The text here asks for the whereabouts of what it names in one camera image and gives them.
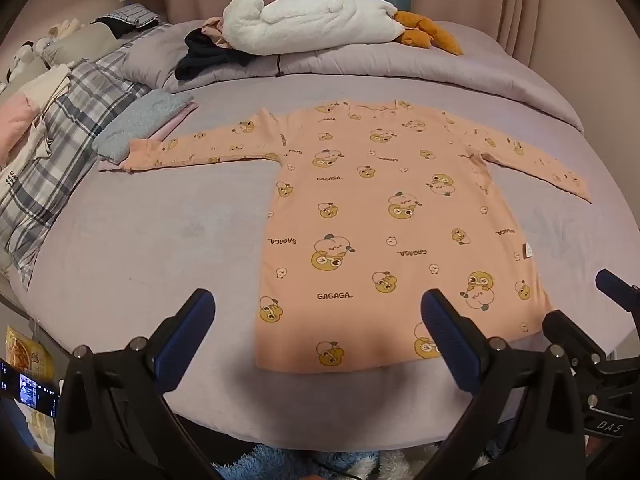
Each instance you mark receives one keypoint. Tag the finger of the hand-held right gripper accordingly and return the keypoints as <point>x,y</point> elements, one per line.
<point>616,286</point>
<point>567,327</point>

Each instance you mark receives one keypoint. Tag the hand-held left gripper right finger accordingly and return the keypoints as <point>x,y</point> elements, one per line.
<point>446,337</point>

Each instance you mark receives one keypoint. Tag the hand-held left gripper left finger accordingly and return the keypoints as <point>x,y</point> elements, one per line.
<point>186,337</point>

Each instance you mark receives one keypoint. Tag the peach cartoon print shirt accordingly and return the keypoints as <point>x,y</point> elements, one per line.
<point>350,210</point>

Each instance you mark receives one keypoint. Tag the bed with lilac sheet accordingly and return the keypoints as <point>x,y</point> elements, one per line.
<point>175,220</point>

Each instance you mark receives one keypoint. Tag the blue fluffy rug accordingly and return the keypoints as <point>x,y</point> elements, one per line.
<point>280,462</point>

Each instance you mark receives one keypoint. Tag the yellow packet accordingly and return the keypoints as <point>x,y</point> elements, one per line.
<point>27,350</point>

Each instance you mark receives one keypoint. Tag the black phone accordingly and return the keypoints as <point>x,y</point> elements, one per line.
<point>30,390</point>

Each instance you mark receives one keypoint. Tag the pink folded cloth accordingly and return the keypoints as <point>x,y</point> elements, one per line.
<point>176,121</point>

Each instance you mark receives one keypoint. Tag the blue-grey folded towel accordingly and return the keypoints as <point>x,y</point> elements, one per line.
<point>140,120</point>

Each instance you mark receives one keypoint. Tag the white printed cloth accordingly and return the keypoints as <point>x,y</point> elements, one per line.
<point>30,160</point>

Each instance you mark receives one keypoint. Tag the grey plaid blanket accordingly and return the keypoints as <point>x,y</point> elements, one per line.
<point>75,110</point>

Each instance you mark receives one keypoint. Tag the lilac duvet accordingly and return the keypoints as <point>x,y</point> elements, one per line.
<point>400,67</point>

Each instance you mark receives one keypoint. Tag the pink fluffy cloth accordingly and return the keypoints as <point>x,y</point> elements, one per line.
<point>15,120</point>

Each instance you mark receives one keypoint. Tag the dark navy garment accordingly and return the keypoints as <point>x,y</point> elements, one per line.
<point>210,57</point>

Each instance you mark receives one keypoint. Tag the pink garment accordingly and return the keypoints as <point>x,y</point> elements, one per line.
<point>212,27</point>

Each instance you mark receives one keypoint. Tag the dark cloth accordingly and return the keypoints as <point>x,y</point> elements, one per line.
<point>112,27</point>

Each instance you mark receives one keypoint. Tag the black and white plush toy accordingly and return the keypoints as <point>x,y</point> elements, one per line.
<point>25,60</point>

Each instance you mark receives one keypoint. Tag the blue plaid pillow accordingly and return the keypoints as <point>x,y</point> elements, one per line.
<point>137,12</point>

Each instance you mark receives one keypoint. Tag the white goose plush toy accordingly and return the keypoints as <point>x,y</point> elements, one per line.
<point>300,25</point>

